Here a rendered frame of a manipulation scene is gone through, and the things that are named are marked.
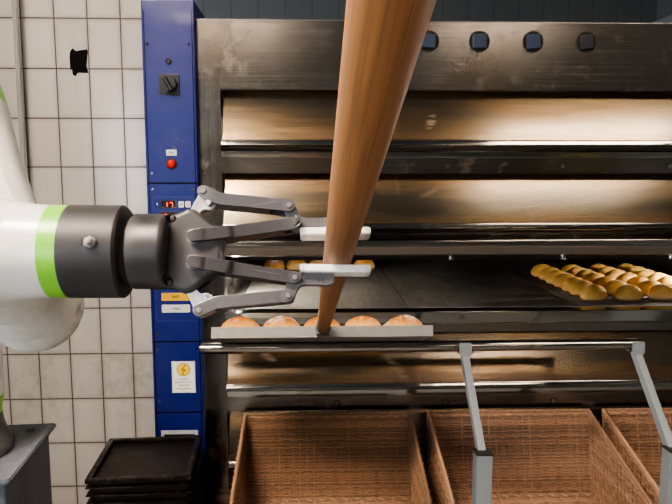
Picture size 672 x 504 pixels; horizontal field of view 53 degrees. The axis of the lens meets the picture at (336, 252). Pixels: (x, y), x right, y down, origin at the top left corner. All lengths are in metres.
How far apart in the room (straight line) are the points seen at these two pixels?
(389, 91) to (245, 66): 1.90
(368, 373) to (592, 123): 1.08
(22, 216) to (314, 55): 1.58
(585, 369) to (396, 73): 2.18
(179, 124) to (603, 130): 1.34
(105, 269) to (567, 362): 1.92
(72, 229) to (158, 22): 1.58
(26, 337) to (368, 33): 0.63
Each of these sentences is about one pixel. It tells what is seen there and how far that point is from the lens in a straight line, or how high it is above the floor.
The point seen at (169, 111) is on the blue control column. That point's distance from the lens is 2.16.
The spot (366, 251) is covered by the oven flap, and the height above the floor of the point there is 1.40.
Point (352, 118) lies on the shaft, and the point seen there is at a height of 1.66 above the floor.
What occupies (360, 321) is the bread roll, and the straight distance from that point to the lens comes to 1.69.
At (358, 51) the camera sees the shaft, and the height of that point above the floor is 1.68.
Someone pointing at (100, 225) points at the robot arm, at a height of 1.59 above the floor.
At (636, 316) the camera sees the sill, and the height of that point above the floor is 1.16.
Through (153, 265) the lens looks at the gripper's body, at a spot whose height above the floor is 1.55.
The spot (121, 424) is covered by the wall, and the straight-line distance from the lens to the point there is 2.37.
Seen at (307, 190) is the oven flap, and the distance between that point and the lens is 2.15.
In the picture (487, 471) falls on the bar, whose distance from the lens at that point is 1.75.
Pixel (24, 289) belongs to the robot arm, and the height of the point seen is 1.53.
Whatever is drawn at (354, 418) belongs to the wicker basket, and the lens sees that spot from 2.25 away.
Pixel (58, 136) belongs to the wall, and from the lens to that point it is 2.28.
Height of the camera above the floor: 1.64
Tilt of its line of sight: 7 degrees down
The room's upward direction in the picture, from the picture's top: straight up
